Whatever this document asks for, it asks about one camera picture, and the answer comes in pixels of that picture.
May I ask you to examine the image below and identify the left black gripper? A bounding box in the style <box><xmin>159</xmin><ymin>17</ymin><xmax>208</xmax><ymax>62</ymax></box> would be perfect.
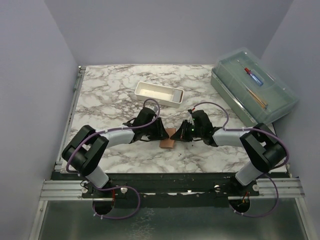
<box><xmin>143</xmin><ymin>118</ymin><xmax>169</xmax><ymax>142</ymax></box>

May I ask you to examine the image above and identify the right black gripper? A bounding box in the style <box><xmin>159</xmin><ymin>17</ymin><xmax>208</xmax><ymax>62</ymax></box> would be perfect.
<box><xmin>171</xmin><ymin>119</ymin><xmax>204</xmax><ymax>143</ymax></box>

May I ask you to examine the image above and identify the tan leather card holder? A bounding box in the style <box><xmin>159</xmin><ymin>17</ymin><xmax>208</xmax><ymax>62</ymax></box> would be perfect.
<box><xmin>159</xmin><ymin>128</ymin><xmax>176</xmax><ymax>149</ymax></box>

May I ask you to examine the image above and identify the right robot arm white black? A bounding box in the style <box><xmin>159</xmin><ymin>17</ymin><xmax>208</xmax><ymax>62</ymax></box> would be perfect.
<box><xmin>170</xmin><ymin>110</ymin><xmax>288</xmax><ymax>196</ymax></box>

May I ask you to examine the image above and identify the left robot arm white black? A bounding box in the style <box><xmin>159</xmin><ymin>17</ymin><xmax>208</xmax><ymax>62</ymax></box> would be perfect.
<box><xmin>61</xmin><ymin>107</ymin><xmax>169</xmax><ymax>198</ymax></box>

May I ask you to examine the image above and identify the white rectangular tray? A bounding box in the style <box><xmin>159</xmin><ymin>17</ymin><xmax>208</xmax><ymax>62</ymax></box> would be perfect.
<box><xmin>134</xmin><ymin>81</ymin><xmax>185</xmax><ymax>108</ymax></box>

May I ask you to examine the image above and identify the clear green plastic toolbox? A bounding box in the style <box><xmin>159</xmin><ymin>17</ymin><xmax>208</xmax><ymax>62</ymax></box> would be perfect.
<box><xmin>211</xmin><ymin>47</ymin><xmax>299</xmax><ymax>127</ymax></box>

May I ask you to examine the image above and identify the orange pencil tool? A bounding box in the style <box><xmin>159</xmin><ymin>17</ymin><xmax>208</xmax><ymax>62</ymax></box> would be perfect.
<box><xmin>246</xmin><ymin>88</ymin><xmax>268</xmax><ymax>110</ymax></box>

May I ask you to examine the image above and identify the red blue screwdriver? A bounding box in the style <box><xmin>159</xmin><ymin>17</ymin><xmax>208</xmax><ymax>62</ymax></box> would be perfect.
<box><xmin>237</xmin><ymin>59</ymin><xmax>264</xmax><ymax>87</ymax></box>

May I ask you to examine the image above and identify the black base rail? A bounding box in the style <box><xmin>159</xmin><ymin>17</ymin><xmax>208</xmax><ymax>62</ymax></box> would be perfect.
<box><xmin>40</xmin><ymin>173</ymin><xmax>259</xmax><ymax>209</ymax></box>

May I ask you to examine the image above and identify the aluminium frame rail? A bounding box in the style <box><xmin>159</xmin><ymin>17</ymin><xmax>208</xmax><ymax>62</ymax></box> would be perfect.
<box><xmin>28</xmin><ymin>66</ymin><xmax>86</xmax><ymax>240</ymax></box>

